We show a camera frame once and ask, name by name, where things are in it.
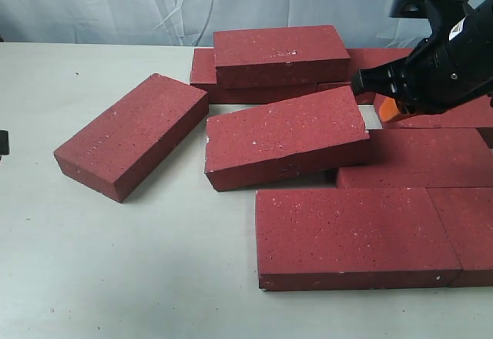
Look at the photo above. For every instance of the red brick front large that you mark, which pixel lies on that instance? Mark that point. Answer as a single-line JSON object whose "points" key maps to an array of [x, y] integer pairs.
{"points": [[336, 239]]}

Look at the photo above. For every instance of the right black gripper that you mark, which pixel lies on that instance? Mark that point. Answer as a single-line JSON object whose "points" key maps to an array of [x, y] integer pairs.
{"points": [[453, 67]]}

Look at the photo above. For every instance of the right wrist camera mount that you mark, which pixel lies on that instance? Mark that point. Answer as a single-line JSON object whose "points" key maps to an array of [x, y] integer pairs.
{"points": [[442, 15]]}

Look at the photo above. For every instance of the red brick lower right row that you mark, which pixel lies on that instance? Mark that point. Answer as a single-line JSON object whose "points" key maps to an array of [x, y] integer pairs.
{"points": [[428, 158]]}

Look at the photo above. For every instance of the grey fabric backdrop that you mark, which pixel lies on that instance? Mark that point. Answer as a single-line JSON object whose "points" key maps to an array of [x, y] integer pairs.
{"points": [[360, 23]]}

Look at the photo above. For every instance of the red brick top stacked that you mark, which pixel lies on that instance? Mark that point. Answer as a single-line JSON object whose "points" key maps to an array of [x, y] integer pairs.
{"points": [[279, 56]]}

